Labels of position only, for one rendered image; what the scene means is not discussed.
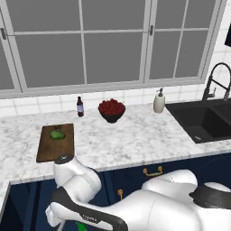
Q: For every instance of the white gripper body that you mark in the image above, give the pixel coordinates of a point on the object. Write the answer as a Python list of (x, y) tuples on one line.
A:
[(53, 217)]

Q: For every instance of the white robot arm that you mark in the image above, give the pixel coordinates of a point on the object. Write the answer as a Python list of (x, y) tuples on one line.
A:
[(168, 207)]

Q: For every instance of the brown wooden cutting board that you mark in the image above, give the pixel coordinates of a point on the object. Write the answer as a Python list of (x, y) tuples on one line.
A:
[(54, 148)]

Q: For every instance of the green avocado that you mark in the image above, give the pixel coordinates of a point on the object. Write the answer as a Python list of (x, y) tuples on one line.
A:
[(57, 134)]

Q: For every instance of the plain navy cupboard door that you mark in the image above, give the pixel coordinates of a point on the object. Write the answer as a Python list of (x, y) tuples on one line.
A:
[(27, 204)]

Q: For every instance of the navy drawer front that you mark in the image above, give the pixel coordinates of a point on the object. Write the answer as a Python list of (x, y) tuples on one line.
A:
[(132, 174)]

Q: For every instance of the brown glass bottle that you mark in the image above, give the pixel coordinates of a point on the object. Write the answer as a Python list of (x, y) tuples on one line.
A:
[(80, 107)]

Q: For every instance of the black bowl of red fruit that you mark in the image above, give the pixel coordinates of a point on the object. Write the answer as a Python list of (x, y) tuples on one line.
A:
[(111, 110)]

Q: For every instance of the cream soap dispenser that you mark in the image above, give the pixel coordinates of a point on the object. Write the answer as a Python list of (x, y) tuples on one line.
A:
[(159, 103)]

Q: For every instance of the navy panel under sink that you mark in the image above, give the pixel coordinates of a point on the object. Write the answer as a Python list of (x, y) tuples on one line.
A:
[(213, 170)]

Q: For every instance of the large grey-framed window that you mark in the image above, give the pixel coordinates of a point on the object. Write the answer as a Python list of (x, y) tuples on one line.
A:
[(111, 54)]

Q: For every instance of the black sink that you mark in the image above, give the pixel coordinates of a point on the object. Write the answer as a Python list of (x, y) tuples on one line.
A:
[(201, 120)]

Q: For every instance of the grey window latch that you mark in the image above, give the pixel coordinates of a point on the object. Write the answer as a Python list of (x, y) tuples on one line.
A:
[(151, 30), (3, 33)]

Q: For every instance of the black tap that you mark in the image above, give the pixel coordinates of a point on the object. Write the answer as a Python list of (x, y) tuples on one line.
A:
[(217, 78)]

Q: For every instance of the black wall-mounted object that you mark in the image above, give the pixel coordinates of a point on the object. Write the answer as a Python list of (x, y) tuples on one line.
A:
[(228, 36)]

